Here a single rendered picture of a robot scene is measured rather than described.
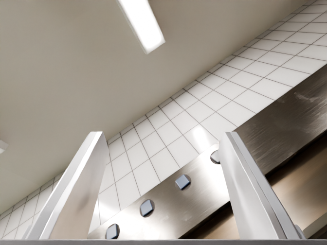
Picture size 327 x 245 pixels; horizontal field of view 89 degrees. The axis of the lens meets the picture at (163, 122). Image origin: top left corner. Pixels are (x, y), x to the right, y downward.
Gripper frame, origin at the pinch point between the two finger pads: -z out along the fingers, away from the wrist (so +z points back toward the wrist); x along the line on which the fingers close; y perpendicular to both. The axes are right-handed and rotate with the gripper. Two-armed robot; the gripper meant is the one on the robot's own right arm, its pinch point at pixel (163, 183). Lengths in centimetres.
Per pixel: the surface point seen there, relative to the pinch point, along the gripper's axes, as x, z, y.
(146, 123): 11, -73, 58
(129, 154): 18, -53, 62
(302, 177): -42, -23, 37
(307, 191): -40, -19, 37
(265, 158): -35, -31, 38
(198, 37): -20, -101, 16
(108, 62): 28, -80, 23
